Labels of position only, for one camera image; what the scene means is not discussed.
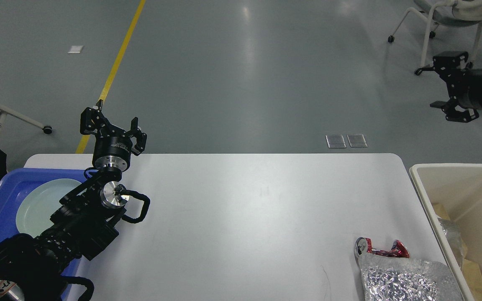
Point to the white paper scrap on floor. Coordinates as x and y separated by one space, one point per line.
75 49

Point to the white chair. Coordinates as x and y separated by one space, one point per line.
448 13
6 110

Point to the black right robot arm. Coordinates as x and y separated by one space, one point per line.
464 85

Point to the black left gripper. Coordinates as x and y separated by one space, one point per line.
111 151

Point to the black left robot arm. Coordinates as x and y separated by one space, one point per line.
106 203

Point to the white chair right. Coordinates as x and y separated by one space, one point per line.
448 13

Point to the aluminium foil tray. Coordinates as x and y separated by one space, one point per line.
452 234

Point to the crushed red can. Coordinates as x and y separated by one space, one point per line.
364 245

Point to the clear plastic piece on floor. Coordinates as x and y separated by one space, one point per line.
357 141

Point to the beige plastic bin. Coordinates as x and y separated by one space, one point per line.
458 188

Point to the aluminium foil piece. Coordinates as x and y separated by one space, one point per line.
406 279

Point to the white chair left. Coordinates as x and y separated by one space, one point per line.
6 110

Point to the light green plate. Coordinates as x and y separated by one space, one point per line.
34 213

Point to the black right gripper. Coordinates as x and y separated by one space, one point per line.
464 86

